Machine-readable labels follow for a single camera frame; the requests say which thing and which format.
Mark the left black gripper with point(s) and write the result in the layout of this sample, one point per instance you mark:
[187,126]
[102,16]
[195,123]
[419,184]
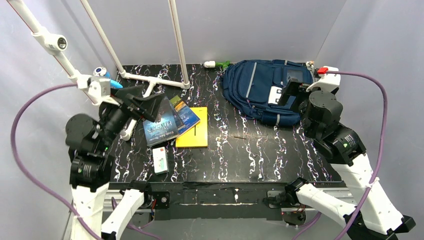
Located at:
[133,104]

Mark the dark blue hardcover book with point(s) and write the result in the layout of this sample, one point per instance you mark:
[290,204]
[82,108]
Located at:
[165,127]

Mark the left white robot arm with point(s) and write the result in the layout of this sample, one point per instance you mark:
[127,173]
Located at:
[88,141]

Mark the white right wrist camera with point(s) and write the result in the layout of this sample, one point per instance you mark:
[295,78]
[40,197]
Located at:
[326,81]

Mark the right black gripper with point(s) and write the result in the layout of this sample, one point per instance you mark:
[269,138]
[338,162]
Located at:
[292,91]

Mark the green white pipe fitting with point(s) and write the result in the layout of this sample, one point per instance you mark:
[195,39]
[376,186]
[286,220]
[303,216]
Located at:
[214,64]

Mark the white pvc pipe frame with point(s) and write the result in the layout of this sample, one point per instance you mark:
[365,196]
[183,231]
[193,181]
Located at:
[98,33]

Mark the blue plastic tap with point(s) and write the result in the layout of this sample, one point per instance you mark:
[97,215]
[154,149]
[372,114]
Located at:
[103,72]

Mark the aluminium rail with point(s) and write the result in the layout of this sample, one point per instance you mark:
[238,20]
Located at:
[109,202]

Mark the yellow notebook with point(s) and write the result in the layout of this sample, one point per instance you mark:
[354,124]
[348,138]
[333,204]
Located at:
[197,136]

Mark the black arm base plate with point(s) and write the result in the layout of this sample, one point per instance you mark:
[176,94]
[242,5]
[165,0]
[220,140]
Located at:
[214,200]

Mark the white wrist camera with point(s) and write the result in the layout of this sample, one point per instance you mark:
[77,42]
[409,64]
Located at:
[99,89]
[326,81]

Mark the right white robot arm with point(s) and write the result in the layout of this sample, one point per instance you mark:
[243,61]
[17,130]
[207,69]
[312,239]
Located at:
[372,216]

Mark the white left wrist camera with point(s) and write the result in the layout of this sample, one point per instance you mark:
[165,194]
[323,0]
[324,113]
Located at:
[99,89]

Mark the white green small box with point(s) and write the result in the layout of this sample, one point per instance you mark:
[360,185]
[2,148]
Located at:
[160,162]

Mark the navy blue backpack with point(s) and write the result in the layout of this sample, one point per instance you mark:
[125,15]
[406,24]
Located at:
[254,87]

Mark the blue orange paperback book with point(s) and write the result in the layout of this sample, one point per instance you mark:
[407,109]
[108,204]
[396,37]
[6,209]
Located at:
[188,117]

